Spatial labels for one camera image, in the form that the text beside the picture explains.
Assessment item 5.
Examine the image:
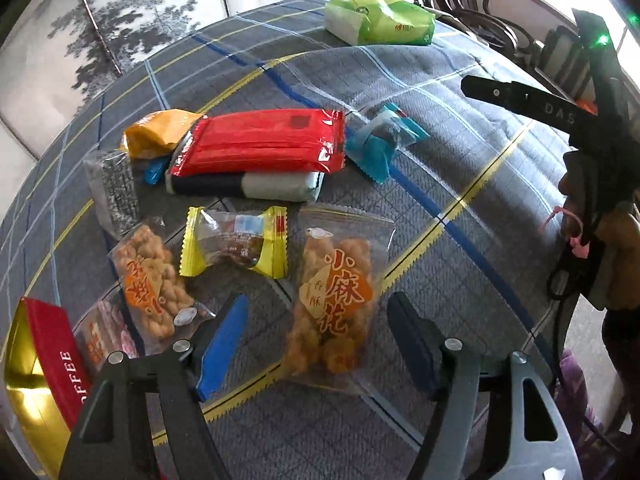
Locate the pink meat snack packet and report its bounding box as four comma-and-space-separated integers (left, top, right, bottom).
74, 300, 139, 376

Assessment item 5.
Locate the clear pack dark seaweed snack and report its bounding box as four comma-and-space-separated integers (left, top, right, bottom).
84, 150, 140, 240

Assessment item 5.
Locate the red snack pack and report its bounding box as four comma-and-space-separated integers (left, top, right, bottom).
169, 108, 346, 178

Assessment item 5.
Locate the small fried twist bag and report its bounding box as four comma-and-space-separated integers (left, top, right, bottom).
110, 222, 215, 356

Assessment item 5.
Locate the orange snack packet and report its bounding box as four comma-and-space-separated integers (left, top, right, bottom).
120, 108, 203, 159

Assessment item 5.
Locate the yellow cake packet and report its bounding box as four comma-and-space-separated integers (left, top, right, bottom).
179, 206, 288, 280

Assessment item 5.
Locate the gold tin red toffee box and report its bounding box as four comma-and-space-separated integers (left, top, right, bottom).
4, 297, 91, 479

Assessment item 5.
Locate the navy and pale blue pack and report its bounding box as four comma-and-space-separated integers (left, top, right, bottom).
165, 171, 324, 203

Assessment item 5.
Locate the teal candy packet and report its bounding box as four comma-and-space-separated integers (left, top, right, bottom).
345, 103, 430, 184

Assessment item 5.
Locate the green tissue pack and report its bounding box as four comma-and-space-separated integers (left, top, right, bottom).
323, 0, 436, 46

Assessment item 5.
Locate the large fried twist bag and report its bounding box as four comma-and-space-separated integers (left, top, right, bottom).
282, 204, 396, 393

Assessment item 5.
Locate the painted folding screen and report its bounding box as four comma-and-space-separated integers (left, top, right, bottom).
1, 0, 283, 155

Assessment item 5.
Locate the plaid grey tablecloth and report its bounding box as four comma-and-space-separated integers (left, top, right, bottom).
1, 0, 566, 479

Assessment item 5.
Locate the small blue candy packet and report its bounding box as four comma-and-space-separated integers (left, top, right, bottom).
143, 155, 170, 185

